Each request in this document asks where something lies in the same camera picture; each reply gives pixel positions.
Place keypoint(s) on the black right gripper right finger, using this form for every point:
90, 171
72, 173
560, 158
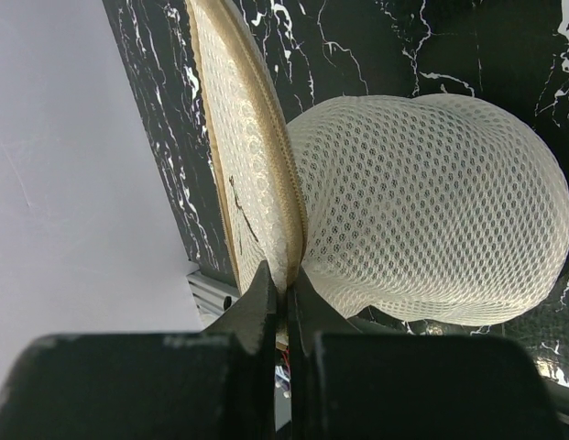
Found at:
346, 384

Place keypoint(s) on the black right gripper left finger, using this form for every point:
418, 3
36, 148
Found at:
215, 384

